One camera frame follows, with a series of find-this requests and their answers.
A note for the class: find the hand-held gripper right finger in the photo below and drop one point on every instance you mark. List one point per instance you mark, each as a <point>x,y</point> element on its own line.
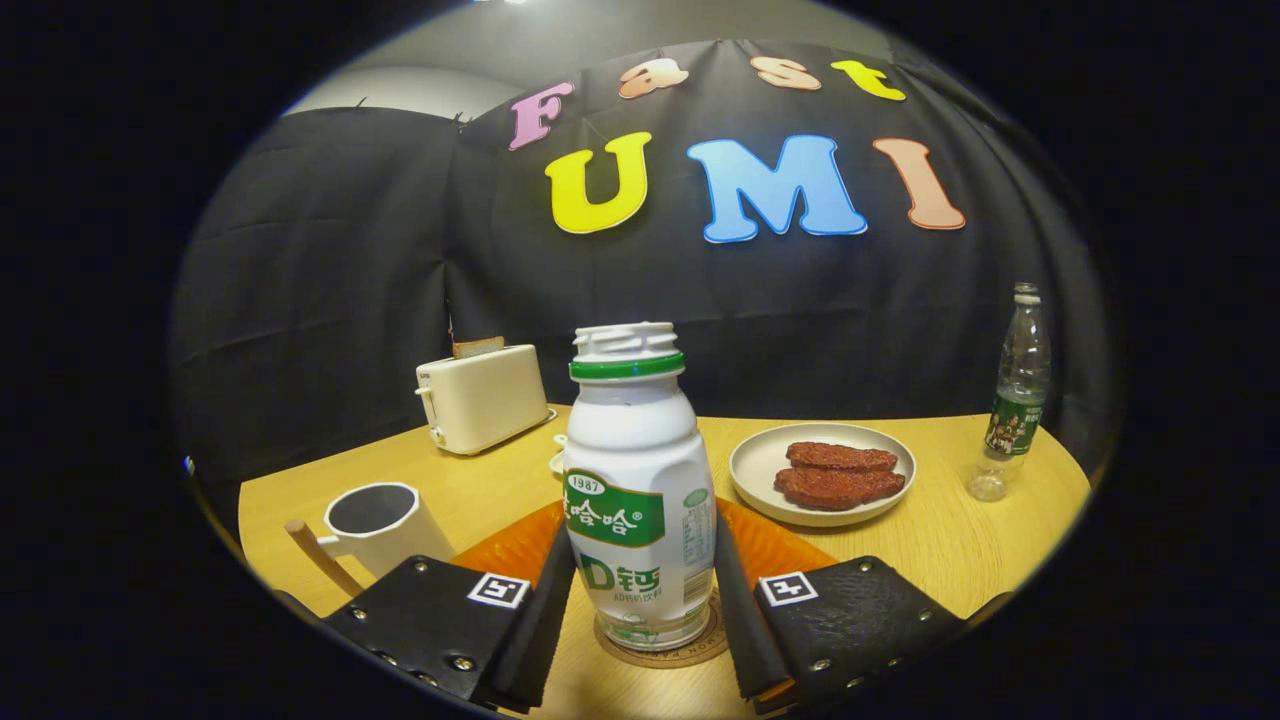
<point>745,630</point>

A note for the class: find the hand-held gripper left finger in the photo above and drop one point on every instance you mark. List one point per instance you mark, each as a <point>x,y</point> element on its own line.
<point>540,630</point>

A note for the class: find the round wooden coaster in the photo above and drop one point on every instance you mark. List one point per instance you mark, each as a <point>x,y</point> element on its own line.
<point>692,656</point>

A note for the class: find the white juice bottle green label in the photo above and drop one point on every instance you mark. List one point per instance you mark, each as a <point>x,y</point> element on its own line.
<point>640,450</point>

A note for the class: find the clear plastic water bottle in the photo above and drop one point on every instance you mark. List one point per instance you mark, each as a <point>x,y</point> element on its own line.
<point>1015,420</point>

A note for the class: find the beige round plate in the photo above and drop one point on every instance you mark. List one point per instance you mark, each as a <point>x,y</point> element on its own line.
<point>755,475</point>

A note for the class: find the white divided bean dish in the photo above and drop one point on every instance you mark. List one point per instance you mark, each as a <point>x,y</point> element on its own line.
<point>557,463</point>

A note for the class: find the red meat slice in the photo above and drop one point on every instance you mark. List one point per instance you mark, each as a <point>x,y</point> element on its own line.
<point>840,457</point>
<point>840,490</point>

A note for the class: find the wooden table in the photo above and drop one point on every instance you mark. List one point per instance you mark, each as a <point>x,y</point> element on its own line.
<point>950,540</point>

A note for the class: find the cream toaster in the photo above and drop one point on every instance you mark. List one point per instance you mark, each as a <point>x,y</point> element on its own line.
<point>490,400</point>

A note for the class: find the toast slice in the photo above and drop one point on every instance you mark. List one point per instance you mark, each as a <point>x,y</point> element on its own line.
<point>478,347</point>

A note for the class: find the black backdrop cloth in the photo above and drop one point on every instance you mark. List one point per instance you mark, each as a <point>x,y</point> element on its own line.
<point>350,300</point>

